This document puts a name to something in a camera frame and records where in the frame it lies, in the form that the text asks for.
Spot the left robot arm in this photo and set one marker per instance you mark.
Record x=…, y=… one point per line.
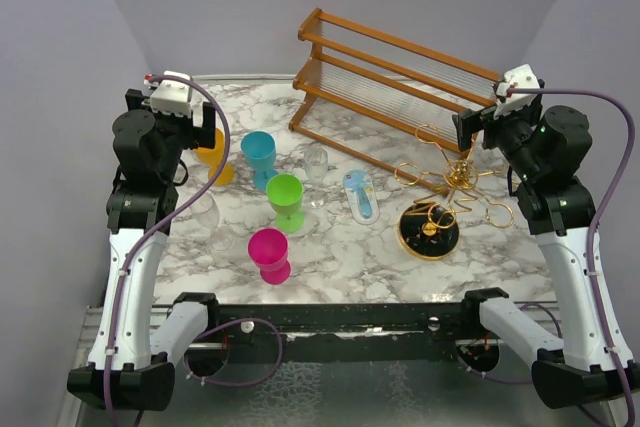
x=131, y=366

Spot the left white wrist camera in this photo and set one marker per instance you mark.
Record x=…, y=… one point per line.
x=169, y=98

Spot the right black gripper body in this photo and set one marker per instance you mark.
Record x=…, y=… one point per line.
x=510, y=130

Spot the wooden two-tier rack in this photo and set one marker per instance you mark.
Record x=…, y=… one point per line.
x=398, y=83

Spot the clear wine glass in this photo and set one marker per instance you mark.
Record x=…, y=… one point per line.
x=316, y=167
x=206, y=213

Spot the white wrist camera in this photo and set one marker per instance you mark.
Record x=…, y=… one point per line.
x=169, y=98
x=507, y=90

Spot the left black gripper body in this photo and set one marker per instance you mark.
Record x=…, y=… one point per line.
x=177, y=130

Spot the pink plastic wine glass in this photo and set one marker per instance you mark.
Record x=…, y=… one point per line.
x=268, y=249

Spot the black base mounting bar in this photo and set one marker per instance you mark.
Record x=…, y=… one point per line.
x=331, y=333

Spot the blue plastic wine glass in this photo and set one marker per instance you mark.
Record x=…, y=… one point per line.
x=259, y=150

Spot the blue tool in blister pack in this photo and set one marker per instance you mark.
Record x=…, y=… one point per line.
x=361, y=196

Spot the gold wire wine glass rack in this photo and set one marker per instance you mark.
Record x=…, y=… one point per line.
x=428, y=229

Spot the green plastic wine glass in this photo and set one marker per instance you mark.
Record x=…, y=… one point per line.
x=285, y=194

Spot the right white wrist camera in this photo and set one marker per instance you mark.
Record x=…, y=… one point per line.
x=507, y=90

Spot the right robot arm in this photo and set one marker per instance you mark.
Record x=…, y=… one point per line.
x=591, y=361

